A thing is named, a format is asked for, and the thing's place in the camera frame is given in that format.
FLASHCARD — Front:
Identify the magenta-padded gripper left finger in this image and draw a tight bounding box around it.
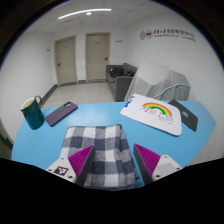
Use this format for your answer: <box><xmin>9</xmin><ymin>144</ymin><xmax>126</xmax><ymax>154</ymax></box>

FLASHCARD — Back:
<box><xmin>45</xmin><ymin>144</ymin><xmax>96</xmax><ymax>184</ymax></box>

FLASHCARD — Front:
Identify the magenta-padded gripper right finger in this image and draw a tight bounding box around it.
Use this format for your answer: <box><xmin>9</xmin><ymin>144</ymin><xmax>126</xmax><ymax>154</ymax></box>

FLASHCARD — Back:
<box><xmin>132</xmin><ymin>143</ymin><xmax>184</xmax><ymax>184</ymax></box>

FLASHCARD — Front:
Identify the grey white checked towel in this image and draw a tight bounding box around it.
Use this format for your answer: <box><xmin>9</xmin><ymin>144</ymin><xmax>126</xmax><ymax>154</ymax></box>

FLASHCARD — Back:
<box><xmin>59</xmin><ymin>123</ymin><xmax>141</xmax><ymax>191</ymax></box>

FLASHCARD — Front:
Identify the white board with rainbow print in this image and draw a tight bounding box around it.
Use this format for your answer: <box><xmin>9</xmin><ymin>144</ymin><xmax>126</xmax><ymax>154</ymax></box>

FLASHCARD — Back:
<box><xmin>119</xmin><ymin>93</ymin><xmax>184</xmax><ymax>137</ymax></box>

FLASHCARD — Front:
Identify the purple smartphone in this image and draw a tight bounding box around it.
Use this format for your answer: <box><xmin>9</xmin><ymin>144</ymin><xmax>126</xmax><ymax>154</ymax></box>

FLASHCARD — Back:
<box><xmin>44</xmin><ymin>101</ymin><xmax>79</xmax><ymax>128</ymax></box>

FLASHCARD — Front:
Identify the flat black device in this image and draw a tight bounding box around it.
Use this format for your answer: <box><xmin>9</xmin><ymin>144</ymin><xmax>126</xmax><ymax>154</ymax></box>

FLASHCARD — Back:
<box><xmin>167</xmin><ymin>98</ymin><xmax>199</xmax><ymax>132</ymax></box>

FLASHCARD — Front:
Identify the dark teal mug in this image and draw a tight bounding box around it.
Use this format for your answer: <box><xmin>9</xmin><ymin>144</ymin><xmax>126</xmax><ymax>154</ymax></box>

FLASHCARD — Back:
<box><xmin>20</xmin><ymin>95</ymin><xmax>46</xmax><ymax>131</ymax></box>

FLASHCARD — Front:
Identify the white cover sheet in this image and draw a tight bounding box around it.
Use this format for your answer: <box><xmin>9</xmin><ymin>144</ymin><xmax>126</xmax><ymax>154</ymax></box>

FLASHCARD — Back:
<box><xmin>123</xmin><ymin>61</ymin><xmax>192</xmax><ymax>102</ymax></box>

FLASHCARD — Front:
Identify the black bag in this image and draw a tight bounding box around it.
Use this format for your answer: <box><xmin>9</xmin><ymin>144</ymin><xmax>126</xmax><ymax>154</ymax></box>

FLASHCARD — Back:
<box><xmin>109</xmin><ymin>67</ymin><xmax>136</xmax><ymax>79</ymax></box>

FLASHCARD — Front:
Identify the beige door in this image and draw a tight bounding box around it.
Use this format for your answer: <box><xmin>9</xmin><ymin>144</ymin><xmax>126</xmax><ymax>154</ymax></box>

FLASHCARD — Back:
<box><xmin>53</xmin><ymin>35</ymin><xmax>78</xmax><ymax>86</ymax></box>
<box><xmin>85</xmin><ymin>32</ymin><xmax>112</xmax><ymax>83</ymax></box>

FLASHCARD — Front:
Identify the long ceiling light strip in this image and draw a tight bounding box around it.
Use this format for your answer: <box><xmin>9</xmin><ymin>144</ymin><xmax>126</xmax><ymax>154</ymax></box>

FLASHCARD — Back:
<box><xmin>57</xmin><ymin>7</ymin><xmax>113</xmax><ymax>21</ymax></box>

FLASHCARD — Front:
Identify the wall sign with lettering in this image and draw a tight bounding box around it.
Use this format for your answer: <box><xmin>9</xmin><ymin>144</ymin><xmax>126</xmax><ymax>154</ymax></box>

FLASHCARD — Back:
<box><xmin>138</xmin><ymin>27</ymin><xmax>197</xmax><ymax>44</ymax></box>

